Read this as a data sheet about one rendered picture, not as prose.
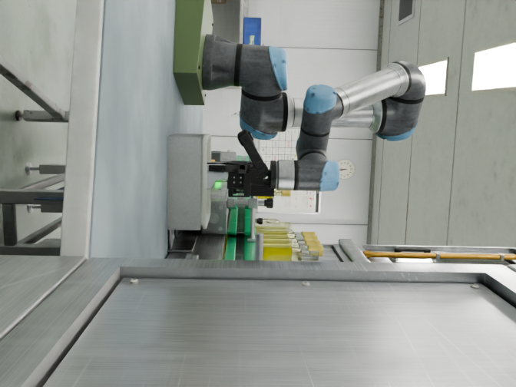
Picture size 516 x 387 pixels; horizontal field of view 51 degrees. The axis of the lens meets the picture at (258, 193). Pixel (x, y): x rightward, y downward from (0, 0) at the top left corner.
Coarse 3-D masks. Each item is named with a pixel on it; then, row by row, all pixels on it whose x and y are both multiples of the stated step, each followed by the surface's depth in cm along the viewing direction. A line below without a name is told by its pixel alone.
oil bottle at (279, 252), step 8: (264, 248) 149; (272, 248) 149; (280, 248) 149; (288, 248) 149; (296, 248) 150; (264, 256) 149; (272, 256) 149; (280, 256) 149; (288, 256) 149; (296, 256) 149
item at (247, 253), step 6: (228, 234) 157; (240, 234) 159; (228, 240) 149; (234, 240) 150; (240, 240) 151; (246, 240) 150; (228, 246) 143; (234, 246) 143; (240, 246) 144; (246, 246) 143; (252, 246) 143; (228, 252) 137; (234, 252) 137; (240, 252) 139; (246, 252) 138; (252, 252) 138; (228, 258) 131; (234, 258) 133; (240, 258) 133; (246, 258) 132; (252, 258) 132
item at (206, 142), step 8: (208, 136) 131; (208, 144) 141; (208, 152) 141; (208, 160) 142; (200, 184) 127; (200, 192) 127; (208, 192) 143; (200, 200) 128; (208, 200) 143; (200, 208) 128; (208, 208) 143; (200, 216) 128; (208, 216) 141; (200, 224) 130
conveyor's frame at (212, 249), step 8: (224, 152) 320; (232, 152) 321; (224, 160) 265; (216, 184) 179; (224, 184) 179; (216, 192) 162; (224, 192) 162; (184, 232) 150; (192, 232) 182; (200, 232) 203; (200, 240) 141; (208, 240) 141; (216, 240) 141; (224, 240) 149; (200, 248) 133; (208, 248) 133; (216, 248) 134; (168, 256) 125; (176, 256) 125; (184, 256) 125; (200, 256) 125; (208, 256) 126; (216, 256) 126
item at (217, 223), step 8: (216, 200) 147; (224, 200) 147; (216, 208) 147; (224, 208) 147; (216, 216) 146; (224, 216) 147; (208, 224) 147; (216, 224) 147; (224, 224) 147; (208, 232) 148; (216, 232) 148; (224, 232) 148
